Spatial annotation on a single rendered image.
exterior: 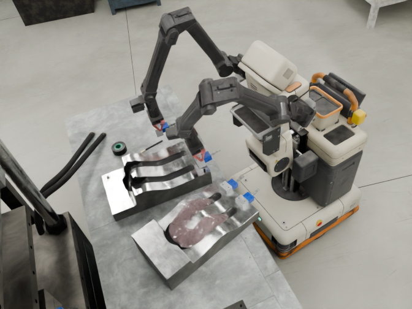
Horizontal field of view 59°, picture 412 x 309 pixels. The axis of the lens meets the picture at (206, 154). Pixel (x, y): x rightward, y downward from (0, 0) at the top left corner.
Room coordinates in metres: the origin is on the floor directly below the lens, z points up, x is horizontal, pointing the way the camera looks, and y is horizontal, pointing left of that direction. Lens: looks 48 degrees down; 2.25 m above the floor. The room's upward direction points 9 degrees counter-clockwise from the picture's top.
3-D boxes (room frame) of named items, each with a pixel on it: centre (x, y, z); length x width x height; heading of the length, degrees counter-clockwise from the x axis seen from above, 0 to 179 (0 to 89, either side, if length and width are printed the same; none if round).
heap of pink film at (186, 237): (0.85, 0.09, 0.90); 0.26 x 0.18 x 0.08; 123
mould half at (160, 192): (1.17, 0.27, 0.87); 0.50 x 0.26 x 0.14; 106
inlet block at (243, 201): (0.96, -0.17, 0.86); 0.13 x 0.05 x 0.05; 123
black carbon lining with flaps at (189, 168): (1.16, 0.25, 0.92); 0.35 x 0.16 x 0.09; 106
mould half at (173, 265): (0.85, 0.09, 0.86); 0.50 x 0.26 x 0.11; 123
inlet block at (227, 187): (1.05, -0.11, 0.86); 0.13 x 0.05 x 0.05; 123
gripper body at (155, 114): (1.42, 0.23, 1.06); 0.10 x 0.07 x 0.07; 16
